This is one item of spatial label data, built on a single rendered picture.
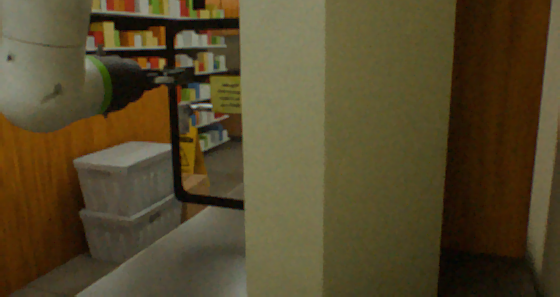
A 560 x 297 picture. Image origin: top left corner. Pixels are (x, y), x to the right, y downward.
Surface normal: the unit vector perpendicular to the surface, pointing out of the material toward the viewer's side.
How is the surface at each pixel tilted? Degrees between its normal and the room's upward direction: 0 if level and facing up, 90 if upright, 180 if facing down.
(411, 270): 90
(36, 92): 92
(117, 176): 96
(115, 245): 95
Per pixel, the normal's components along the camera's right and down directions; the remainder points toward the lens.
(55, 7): 0.56, 0.44
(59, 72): 0.72, 0.26
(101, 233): -0.34, 0.29
